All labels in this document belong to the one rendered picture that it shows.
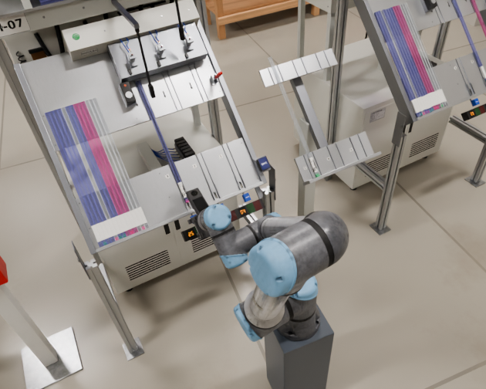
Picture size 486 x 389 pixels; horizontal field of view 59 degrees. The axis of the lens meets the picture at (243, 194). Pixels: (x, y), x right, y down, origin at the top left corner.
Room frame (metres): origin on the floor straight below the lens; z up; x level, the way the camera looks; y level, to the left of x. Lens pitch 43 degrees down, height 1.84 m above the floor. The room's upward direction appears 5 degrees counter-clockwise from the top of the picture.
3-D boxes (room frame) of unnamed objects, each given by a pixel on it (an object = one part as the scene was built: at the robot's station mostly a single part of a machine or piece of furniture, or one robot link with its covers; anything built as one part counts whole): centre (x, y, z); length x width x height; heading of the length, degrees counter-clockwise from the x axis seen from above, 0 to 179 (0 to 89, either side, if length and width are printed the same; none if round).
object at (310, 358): (0.74, -0.14, 0.28); 0.18 x 0.18 x 0.55; 17
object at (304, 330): (0.74, -0.14, 0.60); 0.15 x 0.15 x 0.10
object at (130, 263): (1.69, 0.48, 0.31); 0.70 x 0.65 x 0.62; 114
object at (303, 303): (0.74, -0.13, 0.72); 0.13 x 0.12 x 0.14; 118
